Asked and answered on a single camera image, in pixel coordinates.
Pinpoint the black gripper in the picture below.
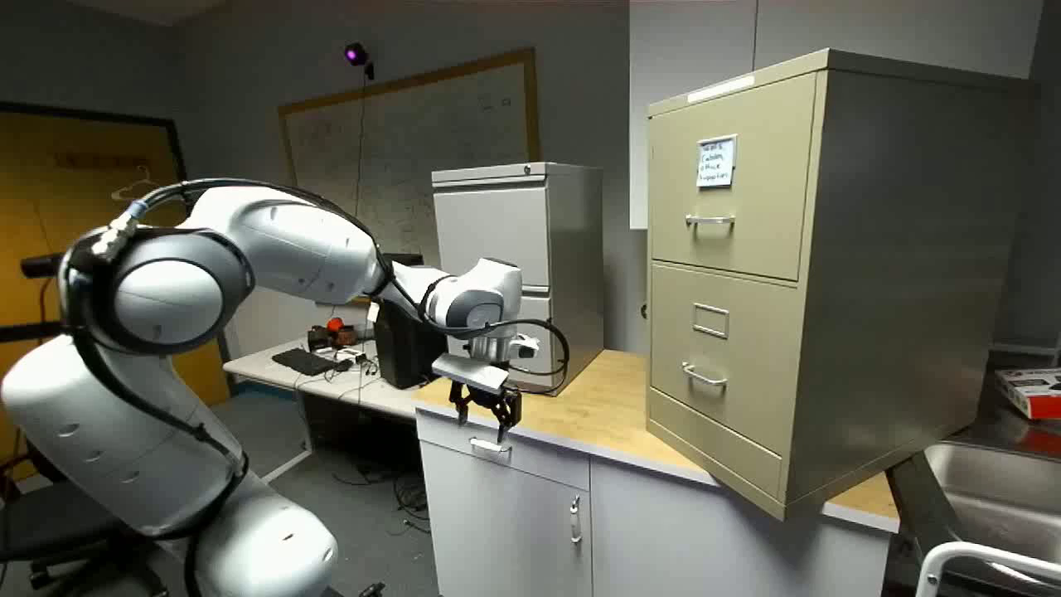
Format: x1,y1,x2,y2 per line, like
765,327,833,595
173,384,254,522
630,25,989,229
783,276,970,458
429,351,524,443

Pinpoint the metal handle of unlabelled drawer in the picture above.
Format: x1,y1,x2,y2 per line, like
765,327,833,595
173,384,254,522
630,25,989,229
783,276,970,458
681,360,731,401

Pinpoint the metal base cabinet drawer pull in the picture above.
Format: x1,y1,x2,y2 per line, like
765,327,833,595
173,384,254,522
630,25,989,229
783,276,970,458
466,435,513,467

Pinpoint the beige labelled cabinet drawer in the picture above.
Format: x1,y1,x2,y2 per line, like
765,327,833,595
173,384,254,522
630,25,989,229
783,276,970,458
645,72,821,281

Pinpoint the black box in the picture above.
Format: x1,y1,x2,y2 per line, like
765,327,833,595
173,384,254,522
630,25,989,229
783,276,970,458
370,298,450,393

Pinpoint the small red object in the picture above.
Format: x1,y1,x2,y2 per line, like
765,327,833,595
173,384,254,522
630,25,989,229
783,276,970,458
309,317,363,349

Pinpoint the grey lateral filing cabinet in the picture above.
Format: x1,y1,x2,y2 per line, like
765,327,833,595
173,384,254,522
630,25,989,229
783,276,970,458
429,161,611,397

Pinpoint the black keyboard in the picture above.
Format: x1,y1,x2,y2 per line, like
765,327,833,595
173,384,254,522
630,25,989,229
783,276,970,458
267,346,341,380

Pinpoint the white base cabinet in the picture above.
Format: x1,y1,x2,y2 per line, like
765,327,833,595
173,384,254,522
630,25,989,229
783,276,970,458
414,407,894,597

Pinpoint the empty metal label holder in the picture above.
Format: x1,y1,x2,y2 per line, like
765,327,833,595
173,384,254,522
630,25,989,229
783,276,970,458
689,298,731,346

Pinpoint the wood-framed whiteboard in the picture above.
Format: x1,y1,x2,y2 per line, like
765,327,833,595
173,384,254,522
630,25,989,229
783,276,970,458
276,48,542,301

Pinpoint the white paper label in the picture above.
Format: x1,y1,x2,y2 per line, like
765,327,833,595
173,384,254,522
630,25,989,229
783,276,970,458
692,134,739,192

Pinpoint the beige metal filing cabinet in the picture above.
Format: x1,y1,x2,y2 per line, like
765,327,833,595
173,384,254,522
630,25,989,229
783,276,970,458
642,48,1039,524

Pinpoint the yellow door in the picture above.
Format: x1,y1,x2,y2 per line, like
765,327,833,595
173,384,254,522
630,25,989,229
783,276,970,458
0,101,232,467

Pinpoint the steel sink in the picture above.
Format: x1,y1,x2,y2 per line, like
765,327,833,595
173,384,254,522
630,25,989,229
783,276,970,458
889,435,1061,597

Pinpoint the red and white box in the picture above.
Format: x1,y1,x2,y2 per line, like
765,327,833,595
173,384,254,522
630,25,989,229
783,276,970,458
989,362,1061,425

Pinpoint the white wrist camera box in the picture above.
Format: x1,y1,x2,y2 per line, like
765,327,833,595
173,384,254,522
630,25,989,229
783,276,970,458
500,330,546,366

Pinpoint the metal handle of labelled drawer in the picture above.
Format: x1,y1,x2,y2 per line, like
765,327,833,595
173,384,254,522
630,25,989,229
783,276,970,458
681,210,739,241

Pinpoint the small camera with purple light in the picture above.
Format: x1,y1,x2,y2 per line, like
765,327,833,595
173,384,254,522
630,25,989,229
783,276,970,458
339,39,380,82

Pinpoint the black camera on stand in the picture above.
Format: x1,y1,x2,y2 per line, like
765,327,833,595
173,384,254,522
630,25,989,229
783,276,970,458
15,248,69,281

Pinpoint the white metal rail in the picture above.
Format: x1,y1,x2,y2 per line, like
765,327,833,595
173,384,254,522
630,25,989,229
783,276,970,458
912,537,1061,597

